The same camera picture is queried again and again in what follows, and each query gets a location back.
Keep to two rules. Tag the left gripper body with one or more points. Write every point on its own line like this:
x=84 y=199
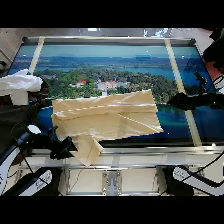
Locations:
x=63 y=148

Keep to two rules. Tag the beige shirt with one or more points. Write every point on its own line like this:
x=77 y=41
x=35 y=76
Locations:
x=110 y=116

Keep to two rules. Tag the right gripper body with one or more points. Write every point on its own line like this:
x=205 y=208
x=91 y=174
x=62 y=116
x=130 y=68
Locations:
x=183 y=101

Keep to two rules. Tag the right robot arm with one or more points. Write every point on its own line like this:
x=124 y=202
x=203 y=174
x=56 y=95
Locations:
x=200 y=180

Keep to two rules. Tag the white garment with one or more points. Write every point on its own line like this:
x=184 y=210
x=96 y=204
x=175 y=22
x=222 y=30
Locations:
x=20 y=83

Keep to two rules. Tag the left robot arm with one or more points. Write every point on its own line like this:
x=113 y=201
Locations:
x=8 y=156

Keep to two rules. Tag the silver frame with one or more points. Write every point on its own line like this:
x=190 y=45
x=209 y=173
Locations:
x=111 y=183

